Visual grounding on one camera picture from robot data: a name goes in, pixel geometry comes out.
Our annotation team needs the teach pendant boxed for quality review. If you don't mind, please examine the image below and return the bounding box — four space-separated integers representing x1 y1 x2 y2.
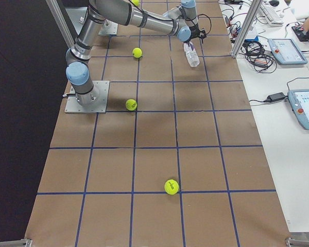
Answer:
288 89 309 130
268 39 308 65

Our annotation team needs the tennis ball near front edge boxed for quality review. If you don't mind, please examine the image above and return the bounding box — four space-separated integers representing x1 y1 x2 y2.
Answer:
164 179 179 195

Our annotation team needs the white blue box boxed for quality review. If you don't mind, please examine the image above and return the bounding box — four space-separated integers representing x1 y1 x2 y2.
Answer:
245 26 259 42

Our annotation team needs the coiled black cable bundle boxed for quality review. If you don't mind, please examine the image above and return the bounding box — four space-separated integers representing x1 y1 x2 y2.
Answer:
243 41 278 75

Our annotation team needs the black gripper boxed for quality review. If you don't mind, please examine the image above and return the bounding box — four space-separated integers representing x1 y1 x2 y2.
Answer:
186 24 200 43

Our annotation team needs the near teach pendant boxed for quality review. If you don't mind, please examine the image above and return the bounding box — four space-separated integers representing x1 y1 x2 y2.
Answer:
288 89 309 130

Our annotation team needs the white keyboard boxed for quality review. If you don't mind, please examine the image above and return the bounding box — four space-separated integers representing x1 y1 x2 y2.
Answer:
259 3 284 27

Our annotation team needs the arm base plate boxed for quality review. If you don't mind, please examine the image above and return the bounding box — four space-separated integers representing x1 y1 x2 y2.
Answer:
98 22 118 36
64 81 110 114

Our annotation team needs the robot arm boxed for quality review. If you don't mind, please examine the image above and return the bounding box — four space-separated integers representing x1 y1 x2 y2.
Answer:
66 0 198 106

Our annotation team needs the far teach pendant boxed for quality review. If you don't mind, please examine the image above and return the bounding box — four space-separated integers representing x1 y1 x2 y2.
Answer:
268 39 308 65

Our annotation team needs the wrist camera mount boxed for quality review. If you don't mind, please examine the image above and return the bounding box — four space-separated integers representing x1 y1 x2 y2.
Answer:
195 28 207 41

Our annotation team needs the aluminium frame post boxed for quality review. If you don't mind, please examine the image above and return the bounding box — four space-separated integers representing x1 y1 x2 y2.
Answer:
231 0 263 59

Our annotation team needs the clear tennis ball can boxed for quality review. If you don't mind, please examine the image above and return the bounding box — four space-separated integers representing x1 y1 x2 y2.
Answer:
183 42 200 67

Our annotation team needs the aluminium corner rail right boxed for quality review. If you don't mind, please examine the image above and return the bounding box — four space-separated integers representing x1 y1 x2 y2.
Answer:
285 238 309 247

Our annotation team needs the black computer mouse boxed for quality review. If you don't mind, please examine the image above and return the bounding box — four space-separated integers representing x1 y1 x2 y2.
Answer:
268 0 280 7

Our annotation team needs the aluminium corner rail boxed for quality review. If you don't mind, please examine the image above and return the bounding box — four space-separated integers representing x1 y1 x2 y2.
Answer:
285 238 309 247
0 239 33 247

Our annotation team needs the centre tennis ball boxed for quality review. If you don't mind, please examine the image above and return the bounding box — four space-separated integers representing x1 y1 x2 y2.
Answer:
132 47 143 59

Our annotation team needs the brown paper table cover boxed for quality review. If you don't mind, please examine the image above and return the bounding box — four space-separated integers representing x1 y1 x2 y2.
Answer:
25 1 288 246

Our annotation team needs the black controller box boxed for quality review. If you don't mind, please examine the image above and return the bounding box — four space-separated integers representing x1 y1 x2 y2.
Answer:
291 24 309 42

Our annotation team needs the aluminium corner rail left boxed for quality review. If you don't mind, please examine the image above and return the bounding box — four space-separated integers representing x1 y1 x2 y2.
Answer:
0 239 33 247

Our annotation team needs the tennis ball by base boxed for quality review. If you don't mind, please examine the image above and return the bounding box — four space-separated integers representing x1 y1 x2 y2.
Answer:
125 99 138 111
131 0 140 7

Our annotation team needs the black power adapter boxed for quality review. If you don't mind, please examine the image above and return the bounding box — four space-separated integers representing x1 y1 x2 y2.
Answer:
266 92 286 103

